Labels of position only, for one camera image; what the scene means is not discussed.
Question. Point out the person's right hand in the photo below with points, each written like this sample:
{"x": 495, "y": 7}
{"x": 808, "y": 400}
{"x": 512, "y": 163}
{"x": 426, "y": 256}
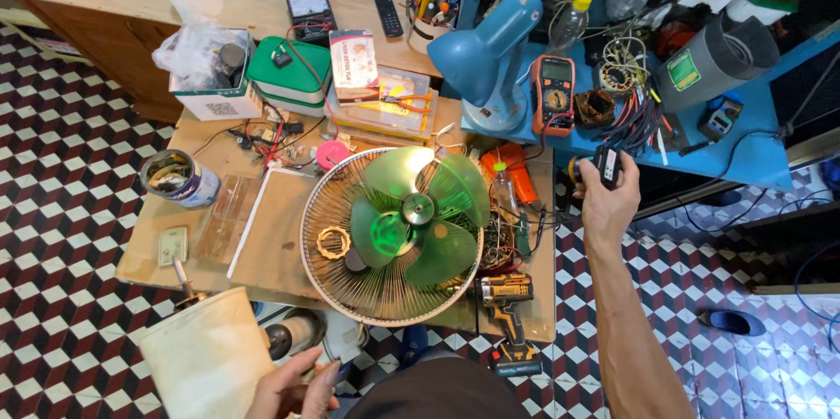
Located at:
{"x": 607, "y": 209}

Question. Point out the person's left hand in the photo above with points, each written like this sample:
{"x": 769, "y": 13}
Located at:
{"x": 285, "y": 393}

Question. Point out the small black handheld device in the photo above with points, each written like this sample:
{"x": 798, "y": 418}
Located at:
{"x": 607, "y": 165}

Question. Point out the cream fan motor housing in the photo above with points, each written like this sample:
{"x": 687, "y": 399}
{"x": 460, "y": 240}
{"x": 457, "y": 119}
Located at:
{"x": 203, "y": 357}

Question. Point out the brown transformer core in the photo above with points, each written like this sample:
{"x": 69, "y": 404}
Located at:
{"x": 594, "y": 108}

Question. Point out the small green-capped clear bottle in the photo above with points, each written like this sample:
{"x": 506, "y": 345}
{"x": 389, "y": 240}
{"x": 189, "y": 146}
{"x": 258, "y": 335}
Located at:
{"x": 504, "y": 193}

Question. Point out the pile of electronic parts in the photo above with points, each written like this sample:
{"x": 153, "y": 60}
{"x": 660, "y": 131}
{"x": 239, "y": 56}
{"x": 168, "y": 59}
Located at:
{"x": 497, "y": 247}

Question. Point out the orange digital multimeter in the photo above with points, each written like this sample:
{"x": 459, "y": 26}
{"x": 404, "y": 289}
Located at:
{"x": 553, "y": 94}

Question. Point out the blue workbench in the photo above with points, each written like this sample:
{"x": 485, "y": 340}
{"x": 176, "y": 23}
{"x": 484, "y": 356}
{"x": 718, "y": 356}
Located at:
{"x": 735, "y": 143}

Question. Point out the small blue electronic device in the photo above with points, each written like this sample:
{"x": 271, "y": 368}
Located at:
{"x": 719, "y": 116}

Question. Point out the person's dark clothing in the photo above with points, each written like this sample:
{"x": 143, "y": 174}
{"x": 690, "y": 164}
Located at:
{"x": 436, "y": 393}

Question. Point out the brown cardboard sheet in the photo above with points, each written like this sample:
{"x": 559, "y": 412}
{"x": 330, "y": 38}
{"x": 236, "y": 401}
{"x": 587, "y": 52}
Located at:
{"x": 272, "y": 242}

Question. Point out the green translucent fan blade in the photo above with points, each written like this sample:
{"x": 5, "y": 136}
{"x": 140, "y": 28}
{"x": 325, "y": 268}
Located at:
{"x": 446, "y": 248}

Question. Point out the dark blue slipper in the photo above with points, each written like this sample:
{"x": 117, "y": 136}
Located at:
{"x": 732, "y": 322}

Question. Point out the grey roll with green label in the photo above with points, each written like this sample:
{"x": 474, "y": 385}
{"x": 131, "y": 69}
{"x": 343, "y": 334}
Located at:
{"x": 712, "y": 61}

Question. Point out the clear plastic sheet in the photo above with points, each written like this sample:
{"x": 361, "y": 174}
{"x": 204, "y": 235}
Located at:
{"x": 226, "y": 217}

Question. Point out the yellow-capped clear plastic bottle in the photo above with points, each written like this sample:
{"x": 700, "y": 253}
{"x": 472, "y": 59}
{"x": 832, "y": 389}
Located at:
{"x": 569, "y": 24}

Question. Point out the silver fan blade cap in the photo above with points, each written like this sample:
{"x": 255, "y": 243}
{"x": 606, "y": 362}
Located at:
{"x": 418, "y": 209}

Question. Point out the blue desk lamp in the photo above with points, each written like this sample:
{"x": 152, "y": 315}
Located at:
{"x": 489, "y": 55}

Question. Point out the clear plastic organizer box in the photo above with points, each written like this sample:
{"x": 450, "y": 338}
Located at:
{"x": 394, "y": 118}

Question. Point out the open tin can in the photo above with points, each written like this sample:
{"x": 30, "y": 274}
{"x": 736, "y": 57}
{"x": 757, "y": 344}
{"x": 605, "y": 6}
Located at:
{"x": 178, "y": 177}

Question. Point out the pink round lid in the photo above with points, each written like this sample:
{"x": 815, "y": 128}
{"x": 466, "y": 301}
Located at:
{"x": 331, "y": 154}

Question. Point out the tool holder cup with tools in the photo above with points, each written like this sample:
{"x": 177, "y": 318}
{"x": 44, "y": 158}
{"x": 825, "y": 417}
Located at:
{"x": 430, "y": 2}

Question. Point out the pink white paper box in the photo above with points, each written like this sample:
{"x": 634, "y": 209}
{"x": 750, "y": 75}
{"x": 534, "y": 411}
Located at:
{"x": 353, "y": 65}

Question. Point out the black remote control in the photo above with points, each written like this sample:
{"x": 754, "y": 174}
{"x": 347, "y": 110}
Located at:
{"x": 386, "y": 10}

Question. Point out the white carton with plastic bag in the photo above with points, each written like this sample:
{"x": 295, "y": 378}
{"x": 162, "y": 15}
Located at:
{"x": 216, "y": 101}

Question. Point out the green white plastic container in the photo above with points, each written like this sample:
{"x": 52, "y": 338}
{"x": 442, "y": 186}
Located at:
{"x": 292, "y": 74}

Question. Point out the black analog multimeter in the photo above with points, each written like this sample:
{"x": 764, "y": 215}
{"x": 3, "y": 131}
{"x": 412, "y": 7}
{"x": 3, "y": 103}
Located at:
{"x": 310, "y": 12}

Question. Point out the wooden table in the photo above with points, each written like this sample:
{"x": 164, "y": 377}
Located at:
{"x": 118, "y": 2}

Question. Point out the beige wall switch plate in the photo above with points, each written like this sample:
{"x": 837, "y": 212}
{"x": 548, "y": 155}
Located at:
{"x": 172, "y": 245}

